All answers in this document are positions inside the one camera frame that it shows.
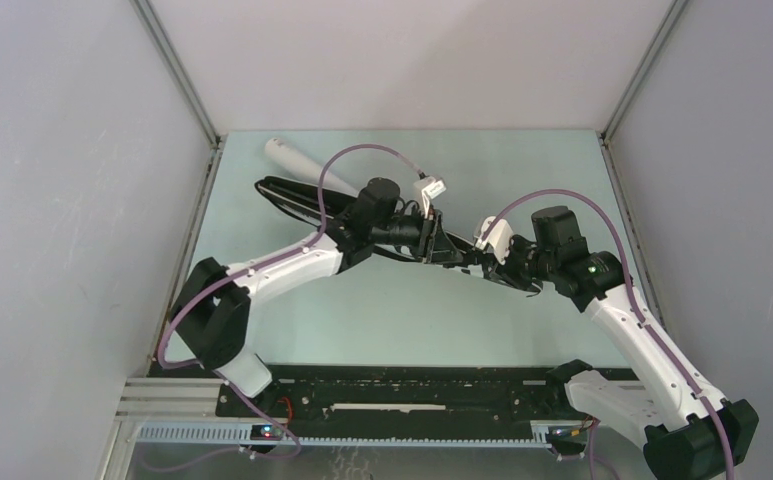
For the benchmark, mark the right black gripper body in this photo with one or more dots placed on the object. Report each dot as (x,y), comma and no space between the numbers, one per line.
(520,265)

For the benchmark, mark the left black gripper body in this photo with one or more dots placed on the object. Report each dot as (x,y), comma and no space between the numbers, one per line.
(414,231)

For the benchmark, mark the black racket cover bag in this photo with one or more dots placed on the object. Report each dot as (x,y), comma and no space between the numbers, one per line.
(299,201)

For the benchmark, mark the white shuttlecock tube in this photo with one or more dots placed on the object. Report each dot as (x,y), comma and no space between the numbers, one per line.
(302,167)

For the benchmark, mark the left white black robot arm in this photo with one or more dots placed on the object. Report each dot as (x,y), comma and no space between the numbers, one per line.
(211,313)

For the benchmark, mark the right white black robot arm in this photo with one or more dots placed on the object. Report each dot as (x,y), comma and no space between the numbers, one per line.
(685,427)

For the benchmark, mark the right electronics board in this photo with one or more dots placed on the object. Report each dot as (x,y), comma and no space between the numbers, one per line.
(568,444)

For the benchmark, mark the electronics board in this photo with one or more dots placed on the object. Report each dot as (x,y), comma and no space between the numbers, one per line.
(266,432)
(568,444)

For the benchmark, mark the left electronics board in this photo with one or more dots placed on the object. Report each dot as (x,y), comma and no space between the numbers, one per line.
(266,432)

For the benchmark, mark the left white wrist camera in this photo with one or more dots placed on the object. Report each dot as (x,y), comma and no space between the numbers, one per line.
(426,189)

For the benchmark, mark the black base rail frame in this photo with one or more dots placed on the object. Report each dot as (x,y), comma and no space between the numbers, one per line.
(356,406)

